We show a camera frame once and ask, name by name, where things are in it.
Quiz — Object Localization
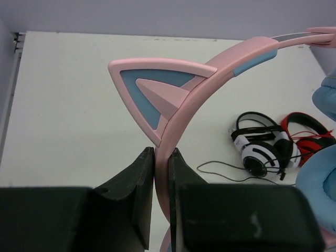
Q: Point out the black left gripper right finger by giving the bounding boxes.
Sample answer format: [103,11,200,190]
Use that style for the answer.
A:
[167,149,326,251]

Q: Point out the pink and blue cat-ear headphones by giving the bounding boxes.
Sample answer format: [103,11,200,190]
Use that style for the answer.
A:
[107,26,336,252]

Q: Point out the thin black audio cable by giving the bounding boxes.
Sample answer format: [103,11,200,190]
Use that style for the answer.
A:
[196,160,292,186]

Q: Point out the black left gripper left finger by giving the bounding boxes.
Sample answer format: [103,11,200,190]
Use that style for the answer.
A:
[1,147,154,251]

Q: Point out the metal table edge rail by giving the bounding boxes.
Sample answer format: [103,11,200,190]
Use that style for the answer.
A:
[0,31,27,148]

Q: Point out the red and black headphones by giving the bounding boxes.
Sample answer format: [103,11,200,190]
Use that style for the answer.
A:
[280,112,335,167]

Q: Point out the white and black headphones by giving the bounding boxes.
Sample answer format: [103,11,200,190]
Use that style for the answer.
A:
[230,111,301,180]

